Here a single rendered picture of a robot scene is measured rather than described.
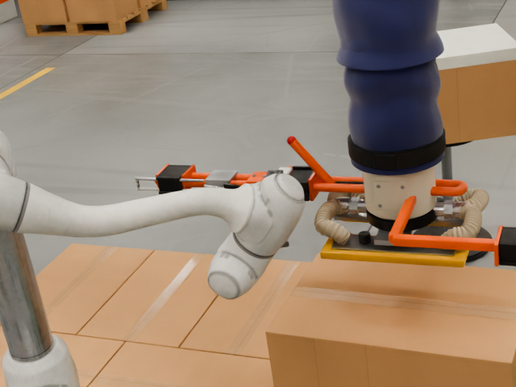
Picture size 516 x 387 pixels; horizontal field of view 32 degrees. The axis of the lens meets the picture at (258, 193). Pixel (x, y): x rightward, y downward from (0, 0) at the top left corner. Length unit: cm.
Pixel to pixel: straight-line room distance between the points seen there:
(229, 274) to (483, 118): 238
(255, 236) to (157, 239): 313
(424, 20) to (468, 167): 341
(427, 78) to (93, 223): 78
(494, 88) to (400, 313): 190
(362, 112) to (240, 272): 47
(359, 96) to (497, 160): 342
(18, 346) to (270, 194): 70
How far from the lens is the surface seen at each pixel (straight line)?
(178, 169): 235
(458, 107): 397
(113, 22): 936
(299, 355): 225
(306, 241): 461
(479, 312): 225
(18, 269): 198
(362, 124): 200
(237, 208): 174
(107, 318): 322
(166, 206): 174
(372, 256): 209
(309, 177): 220
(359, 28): 192
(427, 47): 195
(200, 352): 293
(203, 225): 493
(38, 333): 207
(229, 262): 181
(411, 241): 190
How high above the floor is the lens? 220
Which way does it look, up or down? 25 degrees down
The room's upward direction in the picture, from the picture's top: 8 degrees counter-clockwise
